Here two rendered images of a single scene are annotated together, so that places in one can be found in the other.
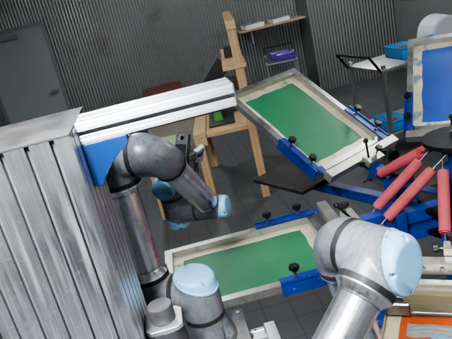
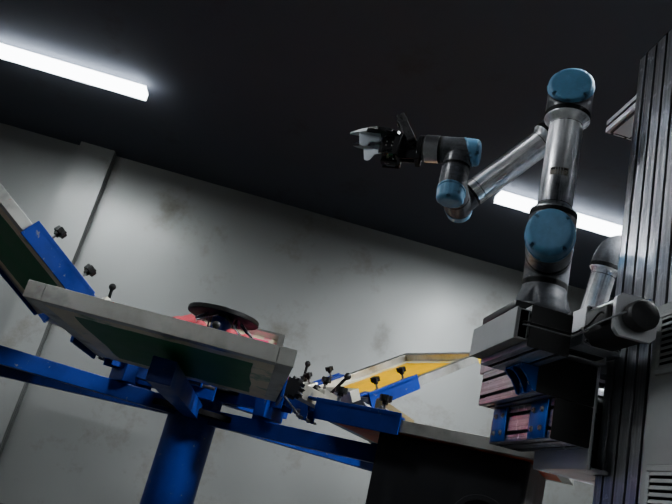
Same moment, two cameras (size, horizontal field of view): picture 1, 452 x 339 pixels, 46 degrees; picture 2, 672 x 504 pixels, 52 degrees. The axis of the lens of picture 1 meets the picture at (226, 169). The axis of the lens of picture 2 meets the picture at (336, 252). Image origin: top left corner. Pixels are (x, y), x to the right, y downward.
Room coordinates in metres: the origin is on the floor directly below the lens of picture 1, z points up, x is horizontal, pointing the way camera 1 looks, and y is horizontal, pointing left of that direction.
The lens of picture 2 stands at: (1.86, 1.82, 0.73)
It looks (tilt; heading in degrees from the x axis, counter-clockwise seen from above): 19 degrees up; 270
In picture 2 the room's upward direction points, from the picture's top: 14 degrees clockwise
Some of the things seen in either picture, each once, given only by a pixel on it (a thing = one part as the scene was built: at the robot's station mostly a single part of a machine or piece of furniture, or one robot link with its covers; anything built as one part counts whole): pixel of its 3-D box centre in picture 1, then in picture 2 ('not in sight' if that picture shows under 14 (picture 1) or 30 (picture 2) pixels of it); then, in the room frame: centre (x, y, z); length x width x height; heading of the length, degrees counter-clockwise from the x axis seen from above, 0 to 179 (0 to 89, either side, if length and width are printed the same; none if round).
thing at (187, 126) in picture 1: (169, 116); not in sight; (8.27, 0.68, 0.35); 2.04 x 0.67 x 0.70; 5
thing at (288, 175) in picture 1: (353, 191); (31, 360); (2.82, -0.69, 0.91); 1.34 x 0.41 x 0.08; 33
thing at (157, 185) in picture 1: (167, 183); (459, 152); (1.60, 0.19, 1.65); 0.11 x 0.08 x 0.09; 160
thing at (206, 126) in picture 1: (198, 109); not in sight; (5.81, 0.14, 0.91); 1.41 x 1.26 x 1.82; 0
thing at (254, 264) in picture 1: (276, 237); (191, 334); (2.21, -0.15, 1.05); 1.08 x 0.61 x 0.23; 93
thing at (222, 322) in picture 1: (208, 325); (542, 302); (1.31, 0.15, 1.31); 0.15 x 0.15 x 0.10
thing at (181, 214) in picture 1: (180, 210); (453, 187); (1.60, 0.17, 1.55); 0.11 x 0.08 x 0.11; 70
